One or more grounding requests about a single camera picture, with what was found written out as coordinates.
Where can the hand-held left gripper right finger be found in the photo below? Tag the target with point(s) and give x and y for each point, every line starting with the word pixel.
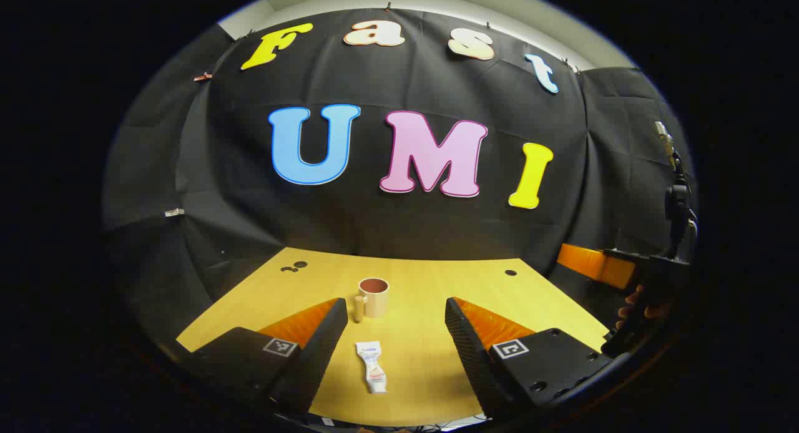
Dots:
pixel 468 352

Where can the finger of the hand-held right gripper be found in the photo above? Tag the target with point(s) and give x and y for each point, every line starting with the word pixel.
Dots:
pixel 593 264

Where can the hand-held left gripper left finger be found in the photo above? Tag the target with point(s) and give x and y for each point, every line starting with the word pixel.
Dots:
pixel 318 352

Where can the wooden desktop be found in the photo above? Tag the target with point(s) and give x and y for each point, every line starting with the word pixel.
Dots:
pixel 437 283

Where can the black backdrop cloth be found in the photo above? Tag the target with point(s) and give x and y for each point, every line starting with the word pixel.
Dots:
pixel 374 221

